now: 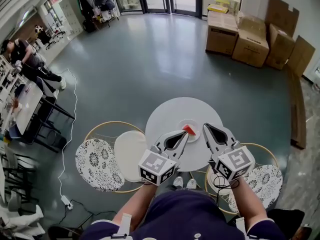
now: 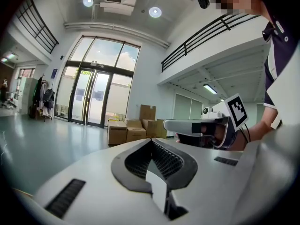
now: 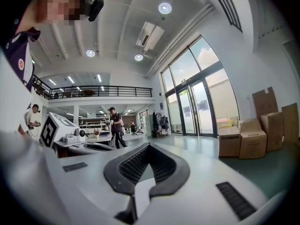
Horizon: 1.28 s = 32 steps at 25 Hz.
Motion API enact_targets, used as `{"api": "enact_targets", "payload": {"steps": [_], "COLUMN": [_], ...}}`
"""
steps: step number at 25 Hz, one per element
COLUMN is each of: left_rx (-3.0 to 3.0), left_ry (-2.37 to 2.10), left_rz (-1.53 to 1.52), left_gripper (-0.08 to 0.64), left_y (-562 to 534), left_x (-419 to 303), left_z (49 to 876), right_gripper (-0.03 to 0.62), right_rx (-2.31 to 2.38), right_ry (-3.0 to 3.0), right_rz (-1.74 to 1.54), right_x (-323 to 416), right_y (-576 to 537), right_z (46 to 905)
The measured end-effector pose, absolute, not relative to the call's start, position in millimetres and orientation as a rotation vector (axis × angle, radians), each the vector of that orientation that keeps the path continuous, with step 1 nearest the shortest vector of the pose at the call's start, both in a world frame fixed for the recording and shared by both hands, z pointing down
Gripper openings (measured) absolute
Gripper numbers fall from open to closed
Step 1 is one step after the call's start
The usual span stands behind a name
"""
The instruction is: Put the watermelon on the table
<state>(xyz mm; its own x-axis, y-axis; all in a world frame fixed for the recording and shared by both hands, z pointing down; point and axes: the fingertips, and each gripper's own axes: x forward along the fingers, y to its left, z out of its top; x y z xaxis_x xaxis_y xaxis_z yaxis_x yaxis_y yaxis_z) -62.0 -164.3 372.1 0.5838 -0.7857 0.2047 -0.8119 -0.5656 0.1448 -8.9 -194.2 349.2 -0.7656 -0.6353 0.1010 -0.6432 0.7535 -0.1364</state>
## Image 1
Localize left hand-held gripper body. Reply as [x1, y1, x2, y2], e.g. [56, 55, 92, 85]
[137, 143, 181, 187]

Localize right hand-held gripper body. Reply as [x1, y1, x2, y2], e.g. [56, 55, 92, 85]
[208, 141, 256, 183]

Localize white round plate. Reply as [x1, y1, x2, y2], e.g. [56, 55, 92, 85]
[176, 118, 201, 144]

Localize red watermelon slice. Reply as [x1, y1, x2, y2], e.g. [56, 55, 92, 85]
[181, 124, 197, 136]

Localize person's right forearm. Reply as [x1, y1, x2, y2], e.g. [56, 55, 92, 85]
[231, 177, 268, 231]

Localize person's left forearm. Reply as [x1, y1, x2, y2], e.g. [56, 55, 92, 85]
[112, 182, 157, 231]

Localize round white table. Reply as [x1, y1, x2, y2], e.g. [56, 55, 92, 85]
[144, 96, 224, 172]

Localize black white floral cushion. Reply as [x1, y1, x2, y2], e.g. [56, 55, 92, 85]
[227, 164, 284, 214]
[75, 138, 125, 192]

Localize person's navy shirt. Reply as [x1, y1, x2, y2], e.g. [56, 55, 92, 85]
[81, 187, 287, 240]

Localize brown curved wooden planks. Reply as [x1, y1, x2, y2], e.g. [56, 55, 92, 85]
[284, 65, 307, 150]

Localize brown cardboard box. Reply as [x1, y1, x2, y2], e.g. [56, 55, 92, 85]
[264, 23, 296, 71]
[205, 10, 240, 57]
[231, 15, 270, 68]

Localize white power strip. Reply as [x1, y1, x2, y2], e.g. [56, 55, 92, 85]
[60, 195, 74, 211]

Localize black mesh waste basket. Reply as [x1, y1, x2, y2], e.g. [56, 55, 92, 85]
[47, 130, 68, 149]

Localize flat brown cardboard sheet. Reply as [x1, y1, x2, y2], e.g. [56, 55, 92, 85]
[286, 35, 316, 79]
[264, 0, 300, 39]

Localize yellow package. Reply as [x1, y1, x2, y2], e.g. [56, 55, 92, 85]
[206, 0, 231, 15]

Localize white desk with black legs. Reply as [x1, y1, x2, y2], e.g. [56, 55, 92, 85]
[8, 80, 76, 153]

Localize pale metal locker cabinet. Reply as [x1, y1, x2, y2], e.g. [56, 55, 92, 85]
[59, 0, 84, 36]

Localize clothes rack with dark jackets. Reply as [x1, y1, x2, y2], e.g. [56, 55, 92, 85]
[76, 0, 120, 34]

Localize gold frame white seat chair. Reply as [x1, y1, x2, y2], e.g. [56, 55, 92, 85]
[204, 142, 279, 216]
[83, 120, 148, 194]

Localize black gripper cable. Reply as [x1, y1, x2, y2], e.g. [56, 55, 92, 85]
[212, 175, 241, 211]

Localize white harness strap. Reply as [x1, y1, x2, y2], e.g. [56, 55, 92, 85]
[234, 216, 248, 238]
[111, 213, 133, 239]

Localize white power cable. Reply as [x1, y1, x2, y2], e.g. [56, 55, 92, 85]
[51, 68, 77, 199]

